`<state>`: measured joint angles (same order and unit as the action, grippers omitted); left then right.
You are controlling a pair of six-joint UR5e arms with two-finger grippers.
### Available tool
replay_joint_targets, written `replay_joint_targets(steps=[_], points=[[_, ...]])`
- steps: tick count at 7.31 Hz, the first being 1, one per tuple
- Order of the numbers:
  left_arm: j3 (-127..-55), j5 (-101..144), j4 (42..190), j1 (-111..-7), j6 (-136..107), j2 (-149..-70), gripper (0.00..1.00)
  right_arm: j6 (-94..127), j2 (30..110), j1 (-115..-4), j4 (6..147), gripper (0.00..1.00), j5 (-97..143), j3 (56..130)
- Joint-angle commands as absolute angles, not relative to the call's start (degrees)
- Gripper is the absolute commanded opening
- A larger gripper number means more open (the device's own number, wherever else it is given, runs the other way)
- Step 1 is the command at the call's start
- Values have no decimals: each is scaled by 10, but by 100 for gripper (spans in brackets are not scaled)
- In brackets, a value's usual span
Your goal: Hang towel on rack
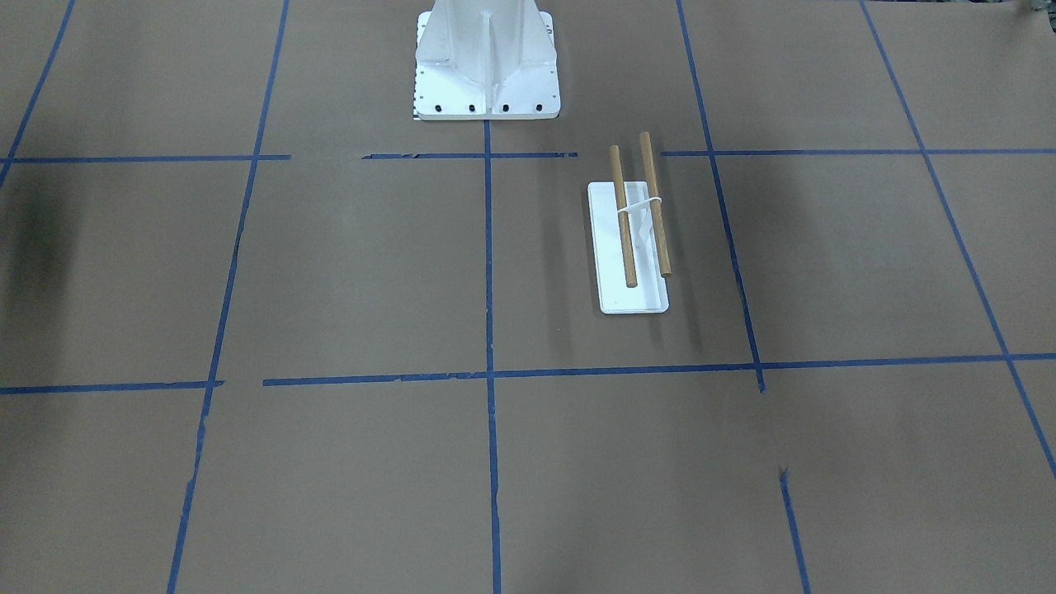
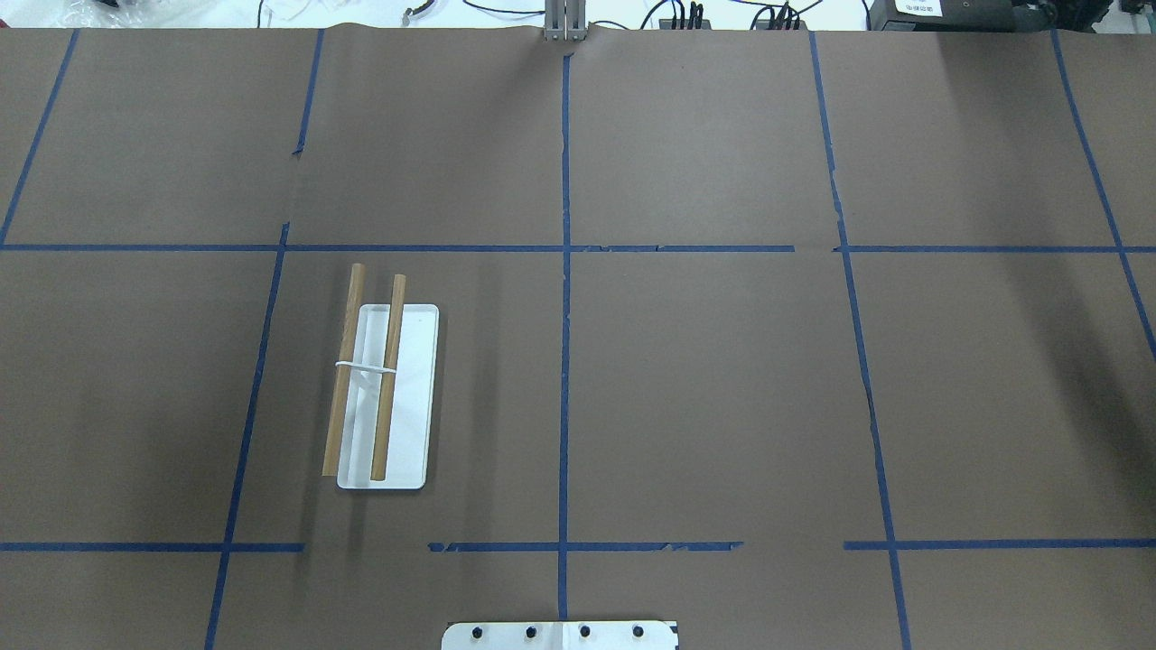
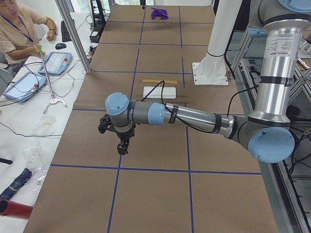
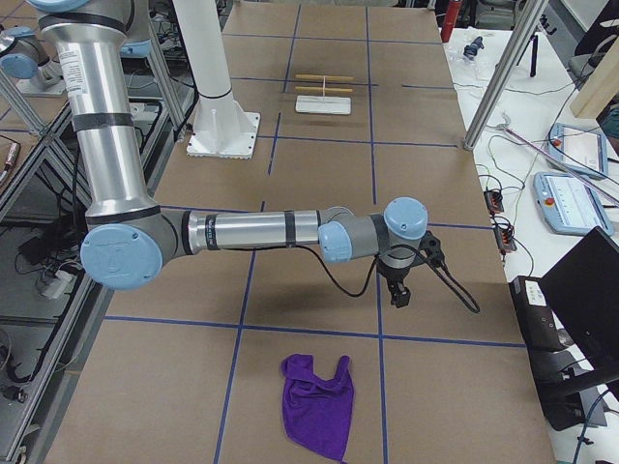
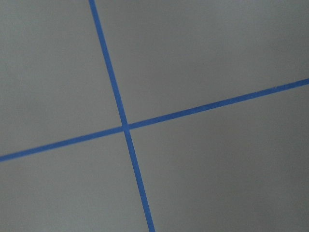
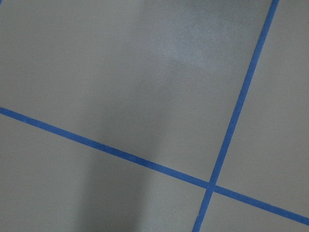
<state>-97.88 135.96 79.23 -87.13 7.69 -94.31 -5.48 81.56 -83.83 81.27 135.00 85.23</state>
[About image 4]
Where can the teach pendant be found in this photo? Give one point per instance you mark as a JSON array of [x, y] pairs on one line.
[[583, 150], [568, 206]]

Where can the orange relay board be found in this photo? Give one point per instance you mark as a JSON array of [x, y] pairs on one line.
[[494, 201], [504, 236]]

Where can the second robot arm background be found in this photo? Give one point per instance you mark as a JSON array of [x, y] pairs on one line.
[[24, 59]]

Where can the blue black handheld tool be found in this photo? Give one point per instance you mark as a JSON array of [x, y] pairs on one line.
[[471, 50]]

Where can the lower teach pendant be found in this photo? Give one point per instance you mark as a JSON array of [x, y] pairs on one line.
[[568, 206]]

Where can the black laptop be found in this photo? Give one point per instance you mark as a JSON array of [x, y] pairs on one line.
[[582, 291]]

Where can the wooden beam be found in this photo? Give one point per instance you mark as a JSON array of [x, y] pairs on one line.
[[602, 85]]

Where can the upper orange relay board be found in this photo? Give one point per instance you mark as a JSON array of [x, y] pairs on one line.
[[494, 201]]

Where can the aluminium frame post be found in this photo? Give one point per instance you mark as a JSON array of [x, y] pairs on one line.
[[514, 48]]

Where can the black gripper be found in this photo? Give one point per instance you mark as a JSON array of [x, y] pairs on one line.
[[393, 276]]

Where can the black box white label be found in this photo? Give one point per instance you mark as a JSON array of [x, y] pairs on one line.
[[534, 316]]

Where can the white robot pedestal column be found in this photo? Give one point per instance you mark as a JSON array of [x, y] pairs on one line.
[[220, 128]]

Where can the lower orange relay board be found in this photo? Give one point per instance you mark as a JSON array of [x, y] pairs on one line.
[[504, 236]]

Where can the upper teach pendant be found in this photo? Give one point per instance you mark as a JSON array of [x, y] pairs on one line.
[[583, 150]]

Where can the purple towel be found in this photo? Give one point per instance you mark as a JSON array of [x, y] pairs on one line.
[[317, 413]]

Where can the white wooden towel rack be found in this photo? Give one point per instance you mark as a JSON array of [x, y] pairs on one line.
[[323, 94]]

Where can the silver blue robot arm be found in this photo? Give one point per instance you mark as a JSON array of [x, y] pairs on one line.
[[130, 236]]

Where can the red fire extinguisher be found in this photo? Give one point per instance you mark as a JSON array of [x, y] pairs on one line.
[[450, 20]]

